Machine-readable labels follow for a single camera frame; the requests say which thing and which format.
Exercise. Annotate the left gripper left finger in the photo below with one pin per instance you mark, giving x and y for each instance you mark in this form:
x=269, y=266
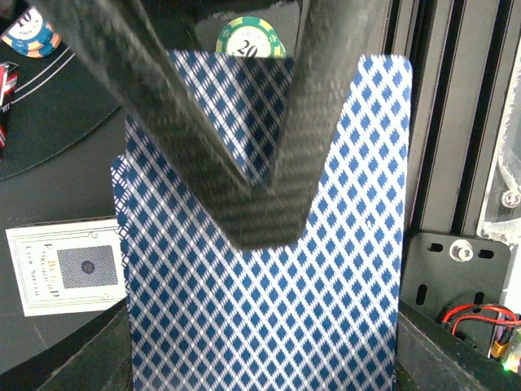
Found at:
x=95, y=357

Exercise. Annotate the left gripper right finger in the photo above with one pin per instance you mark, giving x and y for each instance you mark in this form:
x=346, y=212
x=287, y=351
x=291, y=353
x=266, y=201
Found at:
x=429, y=358

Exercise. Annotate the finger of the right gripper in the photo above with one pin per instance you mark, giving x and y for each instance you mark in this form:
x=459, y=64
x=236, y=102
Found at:
x=117, y=43
x=335, y=35

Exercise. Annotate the green poker chip stack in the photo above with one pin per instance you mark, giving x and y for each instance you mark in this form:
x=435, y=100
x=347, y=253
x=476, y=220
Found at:
x=250, y=37

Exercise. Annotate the blue white chip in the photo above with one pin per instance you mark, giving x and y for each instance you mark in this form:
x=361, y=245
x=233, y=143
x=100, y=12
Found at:
x=32, y=35

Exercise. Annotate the blue playing card deck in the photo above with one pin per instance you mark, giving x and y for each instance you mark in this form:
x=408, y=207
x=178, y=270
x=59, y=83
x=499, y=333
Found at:
x=320, y=314

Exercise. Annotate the red triangular marker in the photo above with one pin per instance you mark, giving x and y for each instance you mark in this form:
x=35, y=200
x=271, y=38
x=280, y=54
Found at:
x=9, y=78

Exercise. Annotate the round black poker mat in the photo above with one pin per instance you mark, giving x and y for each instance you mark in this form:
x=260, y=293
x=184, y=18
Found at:
x=57, y=102

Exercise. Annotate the white playing card box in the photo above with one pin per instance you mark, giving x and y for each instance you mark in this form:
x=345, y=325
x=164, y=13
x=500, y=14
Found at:
x=67, y=267

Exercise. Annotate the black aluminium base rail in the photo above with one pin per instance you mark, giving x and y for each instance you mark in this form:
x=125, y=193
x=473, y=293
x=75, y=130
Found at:
x=464, y=55

